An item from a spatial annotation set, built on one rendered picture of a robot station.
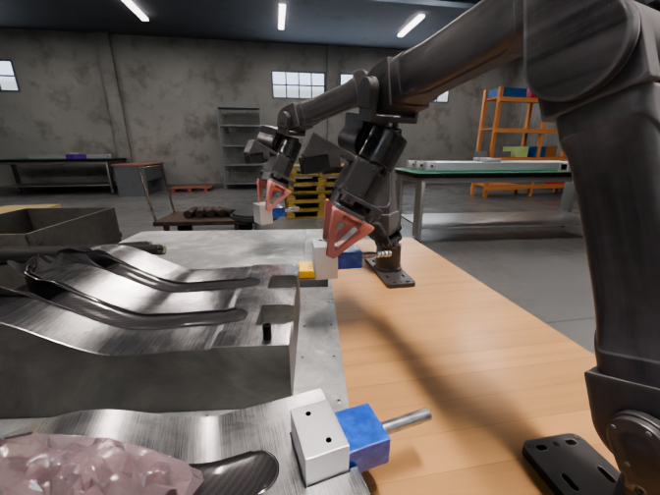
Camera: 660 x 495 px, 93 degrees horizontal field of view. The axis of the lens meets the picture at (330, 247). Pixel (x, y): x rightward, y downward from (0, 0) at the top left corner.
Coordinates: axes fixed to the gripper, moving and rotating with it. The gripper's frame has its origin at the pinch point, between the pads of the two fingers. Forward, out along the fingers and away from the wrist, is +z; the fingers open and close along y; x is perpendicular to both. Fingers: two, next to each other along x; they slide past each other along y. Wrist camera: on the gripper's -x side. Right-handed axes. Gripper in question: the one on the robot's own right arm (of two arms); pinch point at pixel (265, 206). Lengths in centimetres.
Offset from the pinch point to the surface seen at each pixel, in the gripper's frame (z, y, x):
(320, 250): 4.1, 42.8, -8.1
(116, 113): -94, -970, -51
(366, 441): 16, 66, -13
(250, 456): 22, 61, -20
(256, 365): 19, 51, -16
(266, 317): 15.9, 43.1, -12.6
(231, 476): 23, 61, -21
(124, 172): 38, -820, 6
